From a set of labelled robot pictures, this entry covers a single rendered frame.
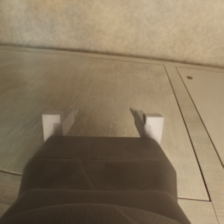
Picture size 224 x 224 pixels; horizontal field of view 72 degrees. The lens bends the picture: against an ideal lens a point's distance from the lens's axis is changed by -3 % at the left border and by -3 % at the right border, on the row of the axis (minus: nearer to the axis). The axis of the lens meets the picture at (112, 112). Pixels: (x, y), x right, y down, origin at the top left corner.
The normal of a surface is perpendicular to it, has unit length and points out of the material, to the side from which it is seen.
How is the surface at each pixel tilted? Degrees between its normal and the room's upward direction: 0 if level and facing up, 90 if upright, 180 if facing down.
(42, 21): 0
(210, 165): 90
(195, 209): 90
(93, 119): 90
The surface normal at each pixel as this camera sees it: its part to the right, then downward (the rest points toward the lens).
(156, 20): -0.11, 0.62
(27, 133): 0.07, -0.77
